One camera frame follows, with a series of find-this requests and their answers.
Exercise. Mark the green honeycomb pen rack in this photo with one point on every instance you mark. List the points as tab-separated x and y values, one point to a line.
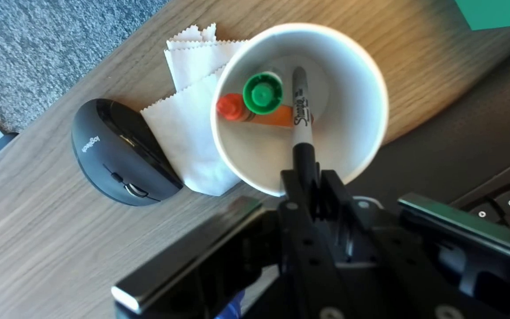
495	12

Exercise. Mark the white crumpled cloth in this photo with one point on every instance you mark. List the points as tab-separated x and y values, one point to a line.
189	142

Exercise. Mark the black computer mouse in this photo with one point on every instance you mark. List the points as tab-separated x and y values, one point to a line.
118	152

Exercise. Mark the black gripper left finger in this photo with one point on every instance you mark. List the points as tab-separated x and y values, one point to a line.
189	248

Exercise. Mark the blue gum container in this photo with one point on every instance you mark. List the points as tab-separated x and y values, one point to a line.
235	303

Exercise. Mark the white paper cup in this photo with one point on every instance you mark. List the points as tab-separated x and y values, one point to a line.
348	117

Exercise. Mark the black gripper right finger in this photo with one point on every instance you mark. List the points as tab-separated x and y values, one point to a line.
472	227

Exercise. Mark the black marker grey barrel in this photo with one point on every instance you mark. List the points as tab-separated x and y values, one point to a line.
302	126

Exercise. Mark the green marker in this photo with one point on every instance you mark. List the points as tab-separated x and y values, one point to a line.
262	92

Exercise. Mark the orange marker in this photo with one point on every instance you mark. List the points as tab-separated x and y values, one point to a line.
230	108

